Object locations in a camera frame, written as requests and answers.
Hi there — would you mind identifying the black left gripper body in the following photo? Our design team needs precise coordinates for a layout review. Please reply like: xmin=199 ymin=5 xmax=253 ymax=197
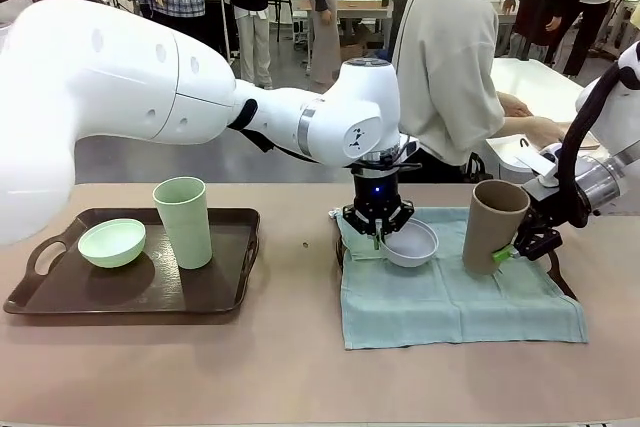
xmin=352 ymin=170 xmax=402 ymax=215

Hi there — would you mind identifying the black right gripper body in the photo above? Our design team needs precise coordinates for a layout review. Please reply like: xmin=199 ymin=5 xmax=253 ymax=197
xmin=524 ymin=193 xmax=572 ymax=235

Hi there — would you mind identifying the grey bowl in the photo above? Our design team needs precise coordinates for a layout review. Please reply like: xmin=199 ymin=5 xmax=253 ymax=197
xmin=382 ymin=219 xmax=440 ymax=269

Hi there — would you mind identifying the tall brown cup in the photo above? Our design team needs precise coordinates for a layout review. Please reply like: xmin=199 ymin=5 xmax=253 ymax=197
xmin=461 ymin=179 xmax=531 ymax=276

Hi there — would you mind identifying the tall pale green cup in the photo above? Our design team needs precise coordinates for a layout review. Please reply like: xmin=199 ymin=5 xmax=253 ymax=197
xmin=152 ymin=176 xmax=214 ymax=271

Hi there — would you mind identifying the person's right forearm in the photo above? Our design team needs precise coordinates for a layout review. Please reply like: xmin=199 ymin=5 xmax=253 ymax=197
xmin=501 ymin=116 xmax=532 ymax=142

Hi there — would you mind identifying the teal cloth mat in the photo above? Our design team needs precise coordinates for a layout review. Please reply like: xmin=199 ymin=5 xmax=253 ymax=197
xmin=329 ymin=206 xmax=589 ymax=351

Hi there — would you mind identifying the person's right hand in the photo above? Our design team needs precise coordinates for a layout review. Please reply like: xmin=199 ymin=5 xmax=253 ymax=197
xmin=527 ymin=116 xmax=569 ymax=149

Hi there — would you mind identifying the person's left hand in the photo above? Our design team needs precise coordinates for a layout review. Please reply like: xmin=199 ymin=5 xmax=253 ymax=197
xmin=498 ymin=90 xmax=534 ymax=121

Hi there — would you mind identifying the white side table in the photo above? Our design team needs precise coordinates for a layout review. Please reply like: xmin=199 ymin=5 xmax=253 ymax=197
xmin=487 ymin=57 xmax=609 ymax=173

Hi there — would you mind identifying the person in beige top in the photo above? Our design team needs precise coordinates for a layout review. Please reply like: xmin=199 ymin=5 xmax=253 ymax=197
xmin=391 ymin=0 xmax=506 ymax=183

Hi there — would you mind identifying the cardboard box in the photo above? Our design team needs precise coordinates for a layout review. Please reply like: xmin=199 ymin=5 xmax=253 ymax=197
xmin=341 ymin=41 xmax=367 ymax=67

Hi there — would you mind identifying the bystander in beige trousers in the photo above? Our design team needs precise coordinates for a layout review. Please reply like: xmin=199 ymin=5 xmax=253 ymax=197
xmin=298 ymin=0 xmax=342 ymax=87

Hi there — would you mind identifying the background work table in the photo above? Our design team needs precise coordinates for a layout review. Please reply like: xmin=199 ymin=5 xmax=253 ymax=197
xmin=337 ymin=0 xmax=396 ymax=51

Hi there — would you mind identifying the pale green bowl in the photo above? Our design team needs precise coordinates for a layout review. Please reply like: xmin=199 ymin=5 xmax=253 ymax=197
xmin=77 ymin=218 xmax=148 ymax=269

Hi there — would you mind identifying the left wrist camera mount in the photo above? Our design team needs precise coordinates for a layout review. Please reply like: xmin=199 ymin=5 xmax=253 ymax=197
xmin=397 ymin=135 xmax=424 ymax=172

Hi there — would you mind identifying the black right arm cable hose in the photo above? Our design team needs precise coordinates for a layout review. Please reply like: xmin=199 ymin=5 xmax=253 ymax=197
xmin=558 ymin=62 xmax=632 ymax=229

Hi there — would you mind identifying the black strap on left arm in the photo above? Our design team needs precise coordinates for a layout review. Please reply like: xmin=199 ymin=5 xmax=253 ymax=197
xmin=225 ymin=98 xmax=326 ymax=166

